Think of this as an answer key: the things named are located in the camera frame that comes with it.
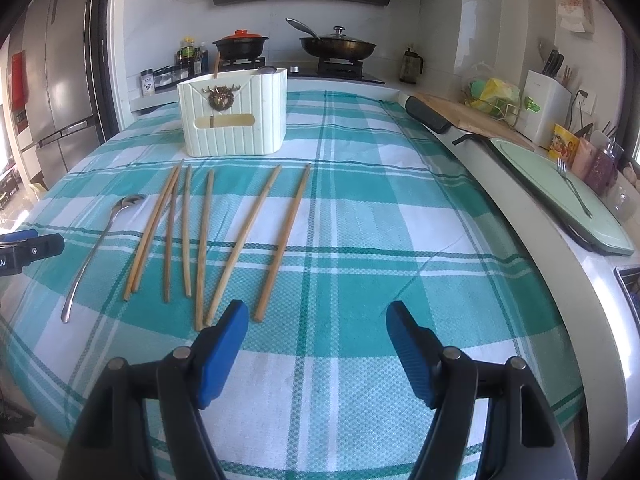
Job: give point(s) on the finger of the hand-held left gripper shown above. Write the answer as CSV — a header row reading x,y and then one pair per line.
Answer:
x,y
44,249
20,235

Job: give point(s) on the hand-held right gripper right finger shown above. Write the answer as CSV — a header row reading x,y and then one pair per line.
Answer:
x,y
410,350

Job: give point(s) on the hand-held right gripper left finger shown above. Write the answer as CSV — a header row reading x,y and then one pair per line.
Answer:
x,y
225,350

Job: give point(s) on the long metal spoon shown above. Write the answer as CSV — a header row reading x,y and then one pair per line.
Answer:
x,y
128,203

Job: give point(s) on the wooden chopstick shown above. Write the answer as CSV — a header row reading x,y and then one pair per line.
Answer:
x,y
244,244
174,231
216,66
204,250
185,232
283,243
152,233

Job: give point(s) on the cream ribbed utensil holder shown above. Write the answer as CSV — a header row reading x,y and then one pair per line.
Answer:
x,y
235,135

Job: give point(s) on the teal white checked tablecloth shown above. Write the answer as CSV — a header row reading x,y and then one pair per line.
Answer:
x,y
350,210

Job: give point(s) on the red paper sign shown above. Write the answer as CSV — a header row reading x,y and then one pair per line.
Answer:
x,y
17,80

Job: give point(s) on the steel refrigerator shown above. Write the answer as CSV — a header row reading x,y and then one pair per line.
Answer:
x,y
60,85

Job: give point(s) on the pale green tray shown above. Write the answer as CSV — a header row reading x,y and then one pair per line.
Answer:
x,y
545,180

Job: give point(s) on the metal fork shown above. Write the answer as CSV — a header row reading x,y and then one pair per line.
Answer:
x,y
573,191

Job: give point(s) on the dark sauce bottle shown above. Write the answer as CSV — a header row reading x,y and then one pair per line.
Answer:
x,y
199,60
179,64

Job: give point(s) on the metal sink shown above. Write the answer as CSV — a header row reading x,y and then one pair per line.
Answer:
x,y
630,285

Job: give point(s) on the black oblong case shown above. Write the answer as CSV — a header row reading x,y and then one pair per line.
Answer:
x,y
427,115

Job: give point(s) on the oil bottle yellow cap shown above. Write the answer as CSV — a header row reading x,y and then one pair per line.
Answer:
x,y
187,54

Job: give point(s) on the wooden cutting board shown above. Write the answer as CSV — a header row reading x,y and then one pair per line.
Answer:
x,y
465,112

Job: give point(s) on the yellow snack packet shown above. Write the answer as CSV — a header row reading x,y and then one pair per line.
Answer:
x,y
564,142

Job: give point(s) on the pink packet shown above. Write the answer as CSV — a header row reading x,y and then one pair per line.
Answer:
x,y
582,157

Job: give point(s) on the clear glass jar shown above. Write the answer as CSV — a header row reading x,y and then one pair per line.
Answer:
x,y
622,202

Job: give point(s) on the jar of purple beans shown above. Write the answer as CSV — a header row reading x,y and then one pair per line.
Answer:
x,y
600,167

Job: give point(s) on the yellow green plastic bags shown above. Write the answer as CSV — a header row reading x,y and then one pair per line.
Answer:
x,y
492,92

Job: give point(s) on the white knife block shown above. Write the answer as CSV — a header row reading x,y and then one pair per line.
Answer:
x,y
542,105

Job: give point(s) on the black clay pot red lid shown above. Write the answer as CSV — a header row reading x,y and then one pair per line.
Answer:
x,y
240,47

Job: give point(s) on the dark glass pitcher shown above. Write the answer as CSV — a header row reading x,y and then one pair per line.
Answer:
x,y
411,66

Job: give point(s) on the black gas stove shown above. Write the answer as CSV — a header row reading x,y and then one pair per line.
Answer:
x,y
345,67

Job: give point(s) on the black wok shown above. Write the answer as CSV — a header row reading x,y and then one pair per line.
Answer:
x,y
340,51

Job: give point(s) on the glass wok lid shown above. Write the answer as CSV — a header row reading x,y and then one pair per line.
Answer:
x,y
339,37

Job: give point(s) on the hanging paper packet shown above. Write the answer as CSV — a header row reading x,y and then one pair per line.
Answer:
x,y
577,0

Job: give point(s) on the white wall outlet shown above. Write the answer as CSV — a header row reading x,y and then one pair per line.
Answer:
x,y
585,102

